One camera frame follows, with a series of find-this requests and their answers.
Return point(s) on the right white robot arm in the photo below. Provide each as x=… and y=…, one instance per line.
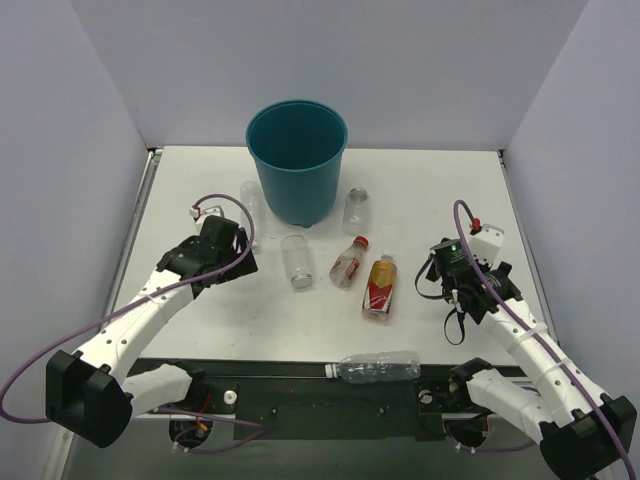
x=579, y=428

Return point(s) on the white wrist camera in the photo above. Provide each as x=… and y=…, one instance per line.
x=485, y=242
x=200, y=214

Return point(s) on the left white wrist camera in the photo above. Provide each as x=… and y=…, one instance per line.
x=200, y=214

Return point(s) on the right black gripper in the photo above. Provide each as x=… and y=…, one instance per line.
x=451, y=298

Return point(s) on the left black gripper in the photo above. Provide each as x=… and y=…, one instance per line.
x=240, y=258

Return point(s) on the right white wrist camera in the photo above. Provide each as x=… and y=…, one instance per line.
x=485, y=242

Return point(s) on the teal plastic bin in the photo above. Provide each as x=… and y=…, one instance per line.
x=297, y=146

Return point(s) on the red cap labelled bottle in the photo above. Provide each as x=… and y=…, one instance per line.
x=347, y=264

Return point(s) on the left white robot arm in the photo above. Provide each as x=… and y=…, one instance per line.
x=92, y=392

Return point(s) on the crushed clear white-cap bottle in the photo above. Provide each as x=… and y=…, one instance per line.
x=366, y=368

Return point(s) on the gold red labelled bottle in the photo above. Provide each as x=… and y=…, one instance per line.
x=379, y=289

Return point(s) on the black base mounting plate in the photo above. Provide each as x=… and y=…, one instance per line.
x=296, y=401

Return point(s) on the clear bottle silver cap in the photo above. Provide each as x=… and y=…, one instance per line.
x=296, y=261

